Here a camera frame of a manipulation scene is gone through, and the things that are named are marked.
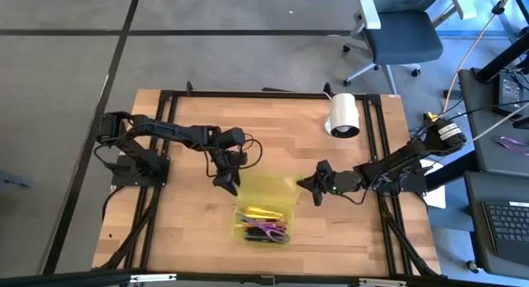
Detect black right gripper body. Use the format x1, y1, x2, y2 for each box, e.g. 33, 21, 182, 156
320, 170, 344, 196

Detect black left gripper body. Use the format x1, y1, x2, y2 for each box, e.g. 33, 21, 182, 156
212, 149, 248, 177

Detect yellow-green translucent supply box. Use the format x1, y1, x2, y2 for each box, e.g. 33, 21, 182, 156
231, 172, 304, 245

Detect purple handled scissors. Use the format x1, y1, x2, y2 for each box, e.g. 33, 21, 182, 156
236, 212, 292, 244

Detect white paper sheet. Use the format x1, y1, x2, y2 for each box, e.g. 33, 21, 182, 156
422, 158, 448, 210

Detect dark grey keyboard desk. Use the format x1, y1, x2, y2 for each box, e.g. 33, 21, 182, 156
463, 170, 529, 280

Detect grey office chair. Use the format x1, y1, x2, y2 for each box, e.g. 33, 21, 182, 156
341, 0, 477, 96

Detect black rig crossbar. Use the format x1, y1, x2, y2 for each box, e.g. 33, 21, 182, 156
0, 268, 529, 287

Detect purple ribbon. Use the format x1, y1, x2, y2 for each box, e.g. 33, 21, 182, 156
495, 136, 529, 157

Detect black keyboard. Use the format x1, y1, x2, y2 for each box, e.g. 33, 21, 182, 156
482, 200, 529, 256

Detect black power adapter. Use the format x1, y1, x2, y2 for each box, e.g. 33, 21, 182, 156
493, 73, 527, 117

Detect black desk beam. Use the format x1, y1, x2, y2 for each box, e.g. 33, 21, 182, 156
474, 41, 529, 84

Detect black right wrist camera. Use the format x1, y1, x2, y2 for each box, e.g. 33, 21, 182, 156
316, 159, 334, 176

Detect black aluminium table frame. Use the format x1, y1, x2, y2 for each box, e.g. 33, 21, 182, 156
93, 80, 442, 280

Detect orange cable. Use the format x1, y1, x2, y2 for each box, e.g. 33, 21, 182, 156
441, 0, 522, 115

